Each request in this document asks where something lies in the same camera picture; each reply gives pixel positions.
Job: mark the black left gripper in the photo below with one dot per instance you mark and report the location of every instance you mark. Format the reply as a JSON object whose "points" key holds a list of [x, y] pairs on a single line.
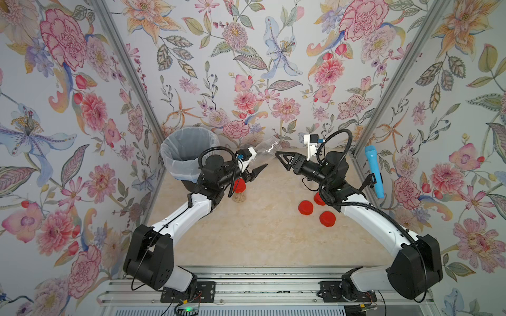
{"points": [[245, 172]]}

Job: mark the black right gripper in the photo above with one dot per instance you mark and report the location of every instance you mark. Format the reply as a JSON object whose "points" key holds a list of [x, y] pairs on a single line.
{"points": [[298, 164]]}

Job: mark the peanut jar red lid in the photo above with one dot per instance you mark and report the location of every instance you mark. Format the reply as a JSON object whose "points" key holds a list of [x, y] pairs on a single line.
{"points": [[239, 191], [265, 152]]}

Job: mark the black bin with white liner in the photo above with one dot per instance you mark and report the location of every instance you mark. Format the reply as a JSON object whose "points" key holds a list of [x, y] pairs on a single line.
{"points": [[180, 152]]}

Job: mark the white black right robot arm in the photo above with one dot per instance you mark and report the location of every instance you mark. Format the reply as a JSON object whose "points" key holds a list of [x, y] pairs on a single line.
{"points": [[416, 265]]}

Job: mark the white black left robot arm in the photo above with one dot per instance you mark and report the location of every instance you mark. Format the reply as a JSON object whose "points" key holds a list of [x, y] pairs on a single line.
{"points": [[150, 258]]}

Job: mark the blue microphone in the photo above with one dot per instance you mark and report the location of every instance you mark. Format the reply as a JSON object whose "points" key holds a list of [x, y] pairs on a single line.
{"points": [[372, 158]]}

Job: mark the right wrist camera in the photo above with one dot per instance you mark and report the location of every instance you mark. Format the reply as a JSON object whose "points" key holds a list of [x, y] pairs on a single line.
{"points": [[312, 143]]}

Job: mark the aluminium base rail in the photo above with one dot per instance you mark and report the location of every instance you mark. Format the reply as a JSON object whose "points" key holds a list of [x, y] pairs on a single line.
{"points": [[258, 291]]}

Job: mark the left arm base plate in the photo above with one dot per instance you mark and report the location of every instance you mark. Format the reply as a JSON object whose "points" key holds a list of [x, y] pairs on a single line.
{"points": [[197, 292]]}

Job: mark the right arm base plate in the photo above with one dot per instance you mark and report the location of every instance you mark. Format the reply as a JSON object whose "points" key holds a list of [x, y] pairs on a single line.
{"points": [[333, 292]]}

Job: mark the aluminium corner post right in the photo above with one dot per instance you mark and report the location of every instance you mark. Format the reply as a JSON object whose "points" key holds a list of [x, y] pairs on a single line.
{"points": [[433, 16]]}

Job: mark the aluminium corner post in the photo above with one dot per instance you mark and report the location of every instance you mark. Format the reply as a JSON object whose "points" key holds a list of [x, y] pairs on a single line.
{"points": [[433, 16], [141, 124]]}

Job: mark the aluminium corner post left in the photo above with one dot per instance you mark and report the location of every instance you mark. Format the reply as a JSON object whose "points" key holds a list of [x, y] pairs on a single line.
{"points": [[141, 124]]}

